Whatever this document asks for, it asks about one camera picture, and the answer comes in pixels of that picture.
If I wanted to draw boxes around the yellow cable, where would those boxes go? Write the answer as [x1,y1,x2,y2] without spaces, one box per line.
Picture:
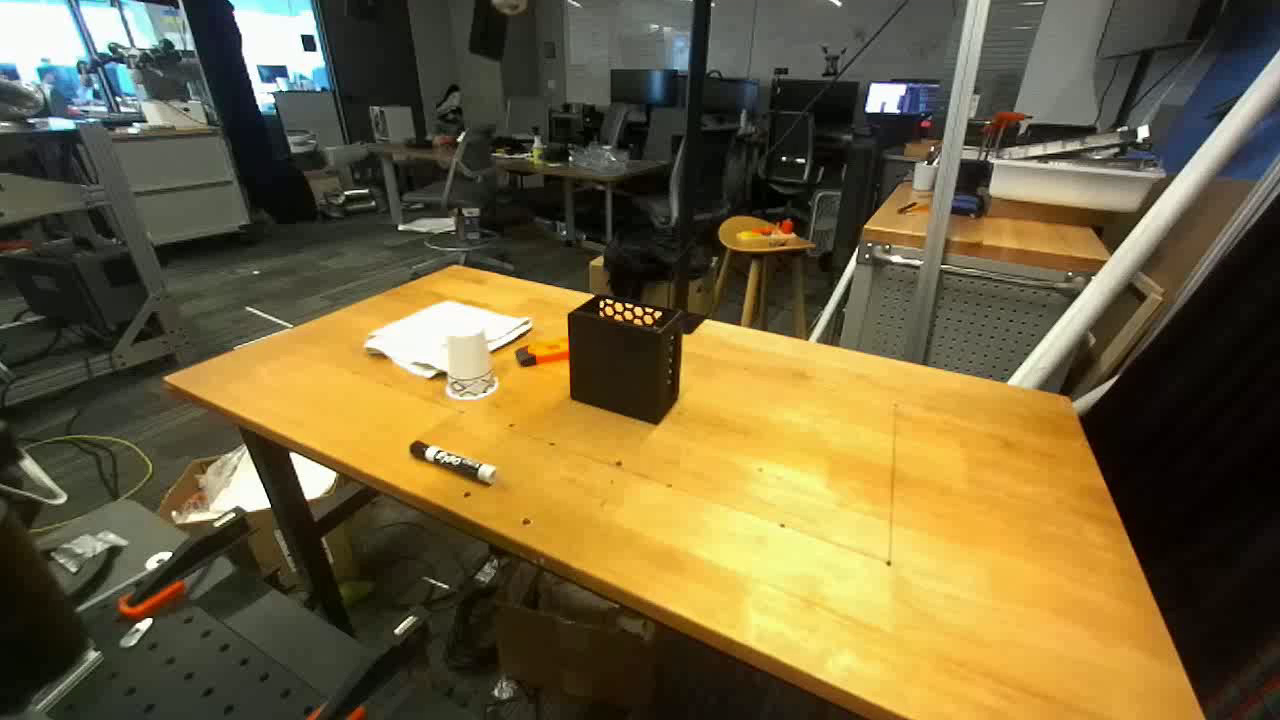
[23,433,159,502]

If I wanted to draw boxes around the black vertical pole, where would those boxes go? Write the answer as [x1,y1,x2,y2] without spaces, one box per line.
[673,0,719,325]

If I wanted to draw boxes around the small red yellow object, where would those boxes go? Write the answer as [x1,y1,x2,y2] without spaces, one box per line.
[730,214,804,246]

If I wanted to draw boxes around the office desk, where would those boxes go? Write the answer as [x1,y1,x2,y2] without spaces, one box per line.
[376,136,673,252]

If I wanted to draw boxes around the wooden top workbench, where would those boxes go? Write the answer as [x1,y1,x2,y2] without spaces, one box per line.
[836,179,1117,383]

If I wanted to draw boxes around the white cabinet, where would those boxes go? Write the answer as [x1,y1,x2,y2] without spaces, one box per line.
[110,124,257,252]

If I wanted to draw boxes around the black perforated box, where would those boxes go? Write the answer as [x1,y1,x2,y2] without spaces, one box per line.
[565,291,690,428]

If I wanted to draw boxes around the short white slanted pole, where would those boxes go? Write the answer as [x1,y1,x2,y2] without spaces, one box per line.
[806,242,864,346]

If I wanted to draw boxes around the grey metal shelf unit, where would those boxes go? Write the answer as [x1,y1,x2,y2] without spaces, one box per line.
[0,115,184,404]

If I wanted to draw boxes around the computer monitor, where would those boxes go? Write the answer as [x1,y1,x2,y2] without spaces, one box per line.
[858,74,942,118]

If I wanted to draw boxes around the white plastic bin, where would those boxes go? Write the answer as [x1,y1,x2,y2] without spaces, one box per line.
[983,149,1168,214]

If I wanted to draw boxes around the white cloth towel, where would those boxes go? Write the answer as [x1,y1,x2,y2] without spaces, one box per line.
[359,295,535,378]

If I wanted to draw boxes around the long white slanted pole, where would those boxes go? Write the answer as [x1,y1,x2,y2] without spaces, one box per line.
[1008,53,1280,391]

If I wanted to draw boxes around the brown cardboard box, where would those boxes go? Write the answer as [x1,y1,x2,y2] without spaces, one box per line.
[493,595,664,720]

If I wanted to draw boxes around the white plastic bag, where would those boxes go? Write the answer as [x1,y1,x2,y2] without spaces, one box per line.
[157,444,342,532]

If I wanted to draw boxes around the white paper cup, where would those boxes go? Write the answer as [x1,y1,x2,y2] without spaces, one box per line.
[439,325,502,404]

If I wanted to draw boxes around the tall white upright pole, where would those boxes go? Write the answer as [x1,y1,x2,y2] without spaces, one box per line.
[902,0,994,363]

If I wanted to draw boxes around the black table leg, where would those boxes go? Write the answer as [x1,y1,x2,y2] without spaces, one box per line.
[236,433,359,638]

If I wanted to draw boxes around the round wooden stool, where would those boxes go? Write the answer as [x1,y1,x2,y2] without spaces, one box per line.
[712,213,816,335]

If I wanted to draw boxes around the orange handled clamp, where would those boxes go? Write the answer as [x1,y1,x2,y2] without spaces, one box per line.
[115,510,250,624]

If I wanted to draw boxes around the black marker pen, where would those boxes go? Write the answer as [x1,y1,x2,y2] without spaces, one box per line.
[403,436,502,488]

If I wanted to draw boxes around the black perforated plate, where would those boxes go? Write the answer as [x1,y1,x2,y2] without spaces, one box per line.
[50,602,334,720]

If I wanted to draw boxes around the orange utility tool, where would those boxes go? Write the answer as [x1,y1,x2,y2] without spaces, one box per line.
[513,341,575,370]

